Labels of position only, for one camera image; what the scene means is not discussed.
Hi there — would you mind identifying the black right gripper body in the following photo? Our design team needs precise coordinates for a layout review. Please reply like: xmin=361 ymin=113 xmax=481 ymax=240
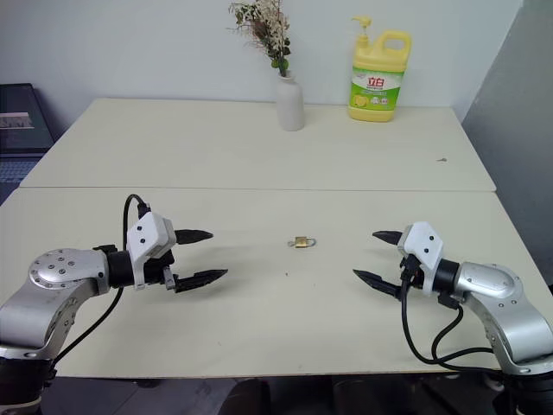
xmin=399 ymin=252 xmax=427 ymax=300

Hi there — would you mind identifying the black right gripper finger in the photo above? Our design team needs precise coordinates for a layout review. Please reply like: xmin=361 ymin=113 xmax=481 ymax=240
xmin=352 ymin=268 xmax=406 ymax=300
xmin=372 ymin=230 xmax=405 ymax=249

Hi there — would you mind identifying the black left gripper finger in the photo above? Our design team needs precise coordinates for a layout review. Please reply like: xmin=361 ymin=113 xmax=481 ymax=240
xmin=174 ymin=228 xmax=214 ymax=248
xmin=173 ymin=268 xmax=229 ymax=295

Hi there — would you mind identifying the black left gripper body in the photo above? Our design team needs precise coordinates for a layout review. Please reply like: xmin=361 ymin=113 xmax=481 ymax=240
xmin=143 ymin=249 xmax=181 ymax=291

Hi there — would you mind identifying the yellow detergent pump bottle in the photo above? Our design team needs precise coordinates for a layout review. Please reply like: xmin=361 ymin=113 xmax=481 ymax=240
xmin=346 ymin=16 xmax=412 ymax=123

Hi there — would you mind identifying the white ceramic vase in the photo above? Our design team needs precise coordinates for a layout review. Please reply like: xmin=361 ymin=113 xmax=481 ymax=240
xmin=276 ymin=73 xmax=306 ymax=131

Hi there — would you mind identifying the black framed panel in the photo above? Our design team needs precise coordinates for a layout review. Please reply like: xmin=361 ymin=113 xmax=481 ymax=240
xmin=0 ymin=82 xmax=55 ymax=157

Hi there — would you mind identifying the dried flower bouquet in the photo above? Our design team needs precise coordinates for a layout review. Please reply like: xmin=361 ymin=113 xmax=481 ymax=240
xmin=226 ymin=0 xmax=292 ymax=79

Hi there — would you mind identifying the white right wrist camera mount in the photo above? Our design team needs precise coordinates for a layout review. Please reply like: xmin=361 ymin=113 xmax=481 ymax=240
xmin=397 ymin=221 xmax=445 ymax=297

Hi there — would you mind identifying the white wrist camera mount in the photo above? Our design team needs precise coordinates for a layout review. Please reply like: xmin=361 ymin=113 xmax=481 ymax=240
xmin=126 ymin=211 xmax=177 ymax=291
xmin=397 ymin=221 xmax=445 ymax=297

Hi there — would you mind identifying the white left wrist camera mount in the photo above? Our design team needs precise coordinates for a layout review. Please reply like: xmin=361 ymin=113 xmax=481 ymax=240
xmin=126 ymin=211 xmax=177 ymax=291

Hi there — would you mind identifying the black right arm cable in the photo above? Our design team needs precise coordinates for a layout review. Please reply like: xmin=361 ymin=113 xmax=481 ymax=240
xmin=398 ymin=264 xmax=498 ymax=373

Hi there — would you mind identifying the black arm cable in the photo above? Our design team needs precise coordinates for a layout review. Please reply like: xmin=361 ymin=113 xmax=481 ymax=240
xmin=398 ymin=264 xmax=498 ymax=373
xmin=41 ymin=194 xmax=151 ymax=381

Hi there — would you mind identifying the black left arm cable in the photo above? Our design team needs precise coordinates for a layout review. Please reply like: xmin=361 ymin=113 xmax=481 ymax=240
xmin=41 ymin=194 xmax=151 ymax=381

